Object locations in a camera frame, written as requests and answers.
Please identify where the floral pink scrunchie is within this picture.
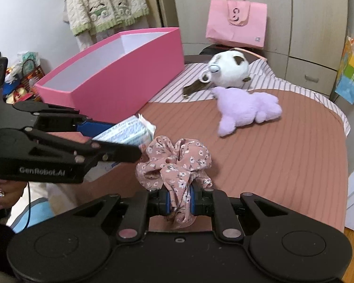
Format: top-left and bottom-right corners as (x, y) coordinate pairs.
(135, 135), (213, 229)

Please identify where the white tissue pack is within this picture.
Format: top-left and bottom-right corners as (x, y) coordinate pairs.
(93, 114), (156, 151)

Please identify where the purple plush toy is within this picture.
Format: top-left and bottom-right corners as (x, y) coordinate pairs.
(211, 87), (282, 137)

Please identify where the white brown plush cat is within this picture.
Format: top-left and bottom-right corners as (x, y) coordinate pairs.
(182, 48), (251, 99)

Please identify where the person left hand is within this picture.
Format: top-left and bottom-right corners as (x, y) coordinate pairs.
(0, 179), (27, 210)

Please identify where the wooden nightstand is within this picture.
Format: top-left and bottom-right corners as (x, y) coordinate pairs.
(2, 64), (46, 104)

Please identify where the blue bowl of toys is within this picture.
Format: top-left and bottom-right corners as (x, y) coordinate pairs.
(2, 73), (21, 98)

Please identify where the pink storage box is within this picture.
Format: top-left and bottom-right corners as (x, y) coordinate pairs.
(36, 28), (185, 123)

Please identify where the cream knitted cardigan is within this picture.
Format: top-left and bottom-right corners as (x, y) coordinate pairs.
(66, 0), (149, 51)

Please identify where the striped bed sheet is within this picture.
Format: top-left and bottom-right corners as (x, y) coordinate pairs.
(150, 59), (350, 135)

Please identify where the pink tote bag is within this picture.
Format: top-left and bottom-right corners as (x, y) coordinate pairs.
(206, 0), (267, 49)

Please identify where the colourful paper gift bag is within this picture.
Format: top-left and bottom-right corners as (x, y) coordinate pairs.
(334, 37), (354, 104)

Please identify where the grey wooden wardrobe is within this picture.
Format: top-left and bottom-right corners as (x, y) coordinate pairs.
(160, 0), (348, 96)

